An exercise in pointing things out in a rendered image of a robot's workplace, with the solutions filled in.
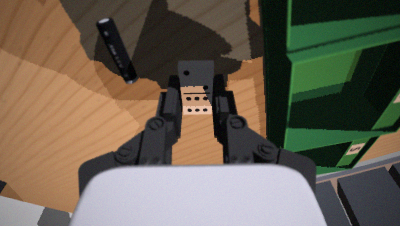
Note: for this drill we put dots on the black battery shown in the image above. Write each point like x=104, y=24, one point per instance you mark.
x=117, y=50

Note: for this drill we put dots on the green open bin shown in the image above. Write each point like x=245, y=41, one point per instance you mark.
x=333, y=99

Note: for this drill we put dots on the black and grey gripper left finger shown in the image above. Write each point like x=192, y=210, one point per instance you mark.
x=153, y=145

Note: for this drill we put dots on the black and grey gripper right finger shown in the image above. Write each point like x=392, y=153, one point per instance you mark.
x=243, y=145

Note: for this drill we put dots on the dark grey and tan domino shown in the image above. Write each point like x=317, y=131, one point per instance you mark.
x=196, y=83

